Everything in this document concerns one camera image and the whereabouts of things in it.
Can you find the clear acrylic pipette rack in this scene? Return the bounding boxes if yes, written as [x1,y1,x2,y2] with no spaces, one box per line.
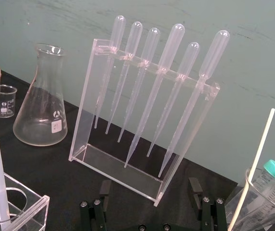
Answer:
[68,38,221,207]

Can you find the small glass beaker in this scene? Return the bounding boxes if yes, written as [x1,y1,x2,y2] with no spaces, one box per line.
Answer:
[0,84,17,118]

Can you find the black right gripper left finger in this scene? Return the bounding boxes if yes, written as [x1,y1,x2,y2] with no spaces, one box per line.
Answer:
[80,179,112,231]

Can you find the white stirring rod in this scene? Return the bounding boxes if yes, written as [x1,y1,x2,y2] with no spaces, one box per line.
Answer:
[226,108,275,231]

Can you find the clear acrylic tube rack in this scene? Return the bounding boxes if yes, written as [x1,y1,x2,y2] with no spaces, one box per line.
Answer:
[0,158,50,231]

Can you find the clear plastic transfer pipette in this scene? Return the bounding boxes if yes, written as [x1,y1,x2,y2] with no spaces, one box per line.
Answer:
[124,23,185,168]
[105,21,144,135]
[146,41,200,157]
[158,29,230,178]
[93,14,126,129]
[117,27,161,143]

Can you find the large glass beaker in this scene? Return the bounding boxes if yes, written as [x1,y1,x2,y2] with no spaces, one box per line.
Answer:
[224,167,275,231]

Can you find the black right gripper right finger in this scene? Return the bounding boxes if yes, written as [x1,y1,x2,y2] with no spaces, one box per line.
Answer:
[188,177,225,231]

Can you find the black table cloth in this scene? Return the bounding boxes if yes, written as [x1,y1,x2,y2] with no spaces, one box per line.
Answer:
[0,69,239,231]

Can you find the glass conical flask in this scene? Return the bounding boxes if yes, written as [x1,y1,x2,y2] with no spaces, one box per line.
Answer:
[13,43,68,146]

